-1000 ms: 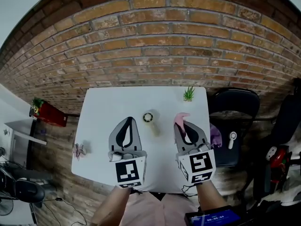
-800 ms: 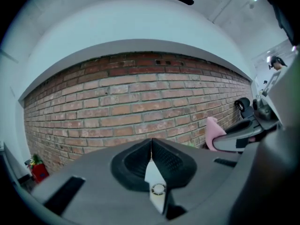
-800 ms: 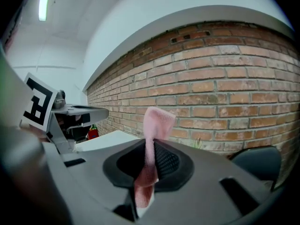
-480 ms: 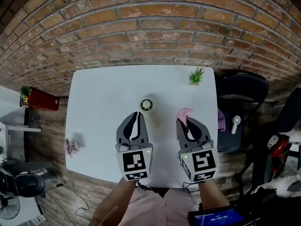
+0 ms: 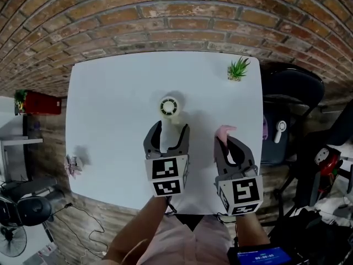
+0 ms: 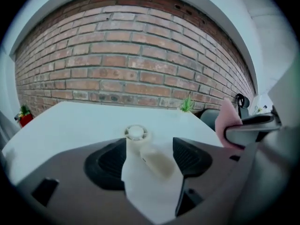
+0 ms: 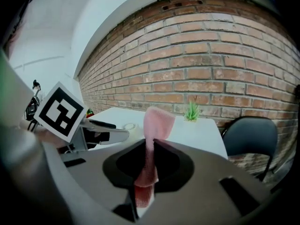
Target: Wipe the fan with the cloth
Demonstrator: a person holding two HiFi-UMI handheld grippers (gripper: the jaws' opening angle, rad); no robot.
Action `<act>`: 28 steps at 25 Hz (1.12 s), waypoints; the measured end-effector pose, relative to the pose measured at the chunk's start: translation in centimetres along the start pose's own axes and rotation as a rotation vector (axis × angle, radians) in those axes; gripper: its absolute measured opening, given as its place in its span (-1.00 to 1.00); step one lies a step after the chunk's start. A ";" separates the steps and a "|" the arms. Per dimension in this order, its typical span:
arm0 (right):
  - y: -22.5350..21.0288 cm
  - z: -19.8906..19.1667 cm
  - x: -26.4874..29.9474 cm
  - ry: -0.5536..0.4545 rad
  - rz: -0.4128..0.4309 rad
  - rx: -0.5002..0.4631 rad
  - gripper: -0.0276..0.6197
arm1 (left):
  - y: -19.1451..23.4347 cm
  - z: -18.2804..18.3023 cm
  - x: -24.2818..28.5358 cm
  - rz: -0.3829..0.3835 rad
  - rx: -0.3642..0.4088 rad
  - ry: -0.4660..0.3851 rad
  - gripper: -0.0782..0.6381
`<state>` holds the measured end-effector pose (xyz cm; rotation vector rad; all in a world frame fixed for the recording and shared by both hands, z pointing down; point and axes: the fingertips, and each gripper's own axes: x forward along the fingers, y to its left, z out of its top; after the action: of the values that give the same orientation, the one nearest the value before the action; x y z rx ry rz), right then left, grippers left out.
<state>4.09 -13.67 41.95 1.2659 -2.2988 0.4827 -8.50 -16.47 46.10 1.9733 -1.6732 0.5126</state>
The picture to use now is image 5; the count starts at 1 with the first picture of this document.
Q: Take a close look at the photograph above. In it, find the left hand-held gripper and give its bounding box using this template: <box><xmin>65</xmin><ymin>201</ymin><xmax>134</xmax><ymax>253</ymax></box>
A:
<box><xmin>143</xmin><ymin>120</ymin><xmax>191</xmax><ymax>198</ymax></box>

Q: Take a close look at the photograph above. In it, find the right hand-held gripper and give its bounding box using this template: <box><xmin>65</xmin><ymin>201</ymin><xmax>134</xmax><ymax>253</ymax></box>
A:
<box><xmin>214</xmin><ymin>136</ymin><xmax>264</xmax><ymax>217</ymax></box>

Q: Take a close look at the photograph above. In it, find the pink cloth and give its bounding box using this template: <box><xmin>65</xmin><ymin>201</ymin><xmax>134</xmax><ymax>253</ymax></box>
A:
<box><xmin>214</xmin><ymin>125</ymin><xmax>238</xmax><ymax>154</ymax></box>

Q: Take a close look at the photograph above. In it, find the person's left forearm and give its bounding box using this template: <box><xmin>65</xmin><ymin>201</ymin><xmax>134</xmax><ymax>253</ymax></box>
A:
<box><xmin>103</xmin><ymin>194</ymin><xmax>169</xmax><ymax>262</ymax></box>

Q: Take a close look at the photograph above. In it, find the person's right forearm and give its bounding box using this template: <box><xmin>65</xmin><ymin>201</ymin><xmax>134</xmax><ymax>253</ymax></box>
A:
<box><xmin>236</xmin><ymin>214</ymin><xmax>270</xmax><ymax>248</ymax></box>

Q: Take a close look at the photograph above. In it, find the white handheld fan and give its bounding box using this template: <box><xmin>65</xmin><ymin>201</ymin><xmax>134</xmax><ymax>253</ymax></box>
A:
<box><xmin>274</xmin><ymin>120</ymin><xmax>287</xmax><ymax>144</ymax></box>

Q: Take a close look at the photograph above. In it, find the purple cloth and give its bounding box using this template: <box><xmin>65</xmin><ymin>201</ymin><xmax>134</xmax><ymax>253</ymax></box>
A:
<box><xmin>261</xmin><ymin>114</ymin><xmax>270</xmax><ymax>140</ymax></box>

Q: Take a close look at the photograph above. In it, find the green potted plant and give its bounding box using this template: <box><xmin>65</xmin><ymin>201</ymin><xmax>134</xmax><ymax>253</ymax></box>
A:
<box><xmin>227</xmin><ymin>56</ymin><xmax>251</xmax><ymax>82</ymax></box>

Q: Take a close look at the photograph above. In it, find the black folding chair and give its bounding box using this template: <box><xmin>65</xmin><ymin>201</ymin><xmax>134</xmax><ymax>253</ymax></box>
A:
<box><xmin>260</xmin><ymin>62</ymin><xmax>326</xmax><ymax>226</ymax></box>

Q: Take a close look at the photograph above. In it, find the red white toy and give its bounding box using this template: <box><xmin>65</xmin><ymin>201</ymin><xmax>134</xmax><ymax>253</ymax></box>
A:
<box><xmin>314</xmin><ymin>147</ymin><xmax>344</xmax><ymax>193</ymax></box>

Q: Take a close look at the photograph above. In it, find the pink potted plant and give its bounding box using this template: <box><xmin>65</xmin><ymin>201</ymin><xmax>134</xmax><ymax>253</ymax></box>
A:
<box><xmin>63</xmin><ymin>153</ymin><xmax>83</xmax><ymax>179</ymax></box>

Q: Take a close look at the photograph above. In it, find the person's pink clothing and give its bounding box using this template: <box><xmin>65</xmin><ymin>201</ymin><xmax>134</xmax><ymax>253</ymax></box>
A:
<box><xmin>99</xmin><ymin>214</ymin><xmax>235</xmax><ymax>265</ymax></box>

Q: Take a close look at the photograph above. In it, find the black tablet blue screen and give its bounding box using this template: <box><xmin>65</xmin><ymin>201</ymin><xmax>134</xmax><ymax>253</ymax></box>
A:
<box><xmin>227</xmin><ymin>243</ymin><xmax>296</xmax><ymax>265</ymax></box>

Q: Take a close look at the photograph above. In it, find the black office chair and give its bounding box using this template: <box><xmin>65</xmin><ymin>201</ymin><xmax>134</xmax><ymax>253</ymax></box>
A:
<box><xmin>293</xmin><ymin>100</ymin><xmax>353</xmax><ymax>208</ymax></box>

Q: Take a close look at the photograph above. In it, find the red box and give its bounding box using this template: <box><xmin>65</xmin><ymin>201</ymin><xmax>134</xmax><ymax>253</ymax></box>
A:
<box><xmin>23</xmin><ymin>91</ymin><xmax>63</xmax><ymax>116</ymax></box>

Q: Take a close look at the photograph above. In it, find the green yellow plant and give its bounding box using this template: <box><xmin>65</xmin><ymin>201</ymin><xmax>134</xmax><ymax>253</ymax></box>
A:
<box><xmin>14</xmin><ymin>89</ymin><xmax>28</xmax><ymax>116</ymax></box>

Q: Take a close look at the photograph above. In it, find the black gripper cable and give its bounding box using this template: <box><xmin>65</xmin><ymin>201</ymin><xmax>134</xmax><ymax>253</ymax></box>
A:
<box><xmin>165</xmin><ymin>196</ymin><xmax>177</xmax><ymax>215</ymax></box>
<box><xmin>216</xmin><ymin>213</ymin><xmax>238</xmax><ymax>226</ymax></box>

